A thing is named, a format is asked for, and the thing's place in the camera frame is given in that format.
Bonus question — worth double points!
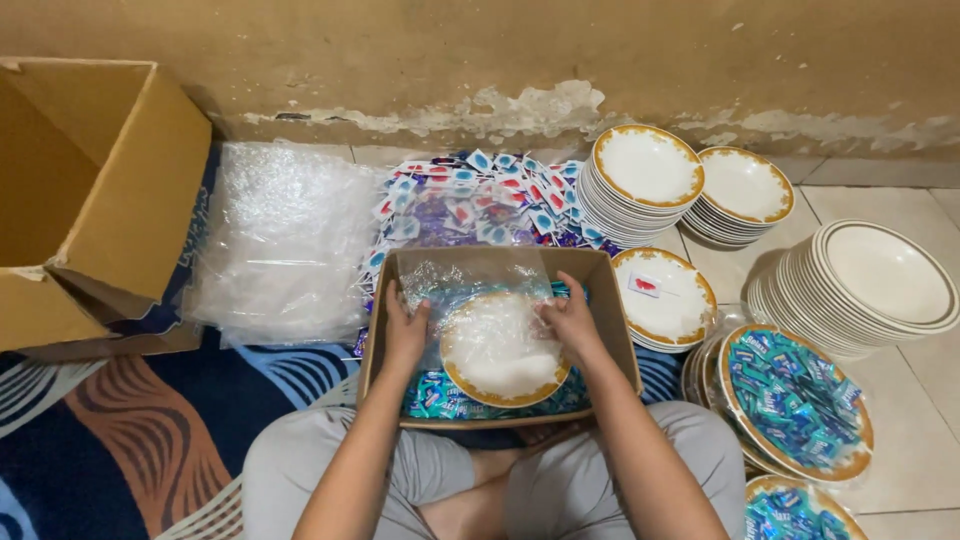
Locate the pile of wrapped gold-rimmed plates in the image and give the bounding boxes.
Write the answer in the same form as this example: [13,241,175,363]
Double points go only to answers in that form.
[679,330,759,475]

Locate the blue printed flat carton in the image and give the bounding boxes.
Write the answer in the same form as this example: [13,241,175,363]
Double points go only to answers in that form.
[105,142,223,340]

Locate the person's legs in grey trousers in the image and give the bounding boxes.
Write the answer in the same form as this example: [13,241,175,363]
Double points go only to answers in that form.
[241,400,748,540]

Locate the clear plastic bag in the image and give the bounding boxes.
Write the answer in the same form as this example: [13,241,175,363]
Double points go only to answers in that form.
[396,247,573,410]

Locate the tall stack of gold-rimmed plates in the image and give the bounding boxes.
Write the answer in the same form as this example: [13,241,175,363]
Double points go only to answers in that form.
[575,123,707,249]

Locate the person's right hand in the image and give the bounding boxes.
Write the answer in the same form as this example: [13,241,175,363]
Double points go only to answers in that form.
[534,270,610,364]

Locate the pile of clear plastic bags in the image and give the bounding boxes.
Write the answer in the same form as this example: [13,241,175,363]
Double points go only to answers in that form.
[182,139,380,349]

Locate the wrapped plate with teal candies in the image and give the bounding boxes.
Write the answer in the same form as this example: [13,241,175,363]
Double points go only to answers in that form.
[716,323,876,483]
[744,474,871,540]

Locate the large open cardboard box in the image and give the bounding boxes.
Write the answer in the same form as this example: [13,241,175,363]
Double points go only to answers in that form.
[0,57,213,355]

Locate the person's left hand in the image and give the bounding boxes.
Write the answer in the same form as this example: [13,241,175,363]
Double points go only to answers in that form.
[382,279,435,370]

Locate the small open cardboard box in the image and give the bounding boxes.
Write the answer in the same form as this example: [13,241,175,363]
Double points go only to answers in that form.
[357,246,645,431]

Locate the stack of plain white bowls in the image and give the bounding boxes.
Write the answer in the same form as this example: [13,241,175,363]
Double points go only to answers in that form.
[747,219,960,360]

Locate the gold-rimmed white plate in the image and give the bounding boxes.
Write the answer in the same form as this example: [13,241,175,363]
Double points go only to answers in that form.
[438,291,573,410]

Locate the heap of small printed cards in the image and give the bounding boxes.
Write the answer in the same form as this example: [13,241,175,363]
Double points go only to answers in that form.
[358,148,624,301]

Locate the short stack of gold-rimmed plates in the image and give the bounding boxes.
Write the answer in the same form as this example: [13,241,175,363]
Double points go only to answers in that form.
[680,145,796,249]

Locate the blue orange patterned rug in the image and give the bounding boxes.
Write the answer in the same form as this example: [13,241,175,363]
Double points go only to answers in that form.
[0,330,684,540]

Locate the gold-rimmed plate stack with card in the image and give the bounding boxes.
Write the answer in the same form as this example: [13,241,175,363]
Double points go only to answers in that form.
[610,246,720,354]

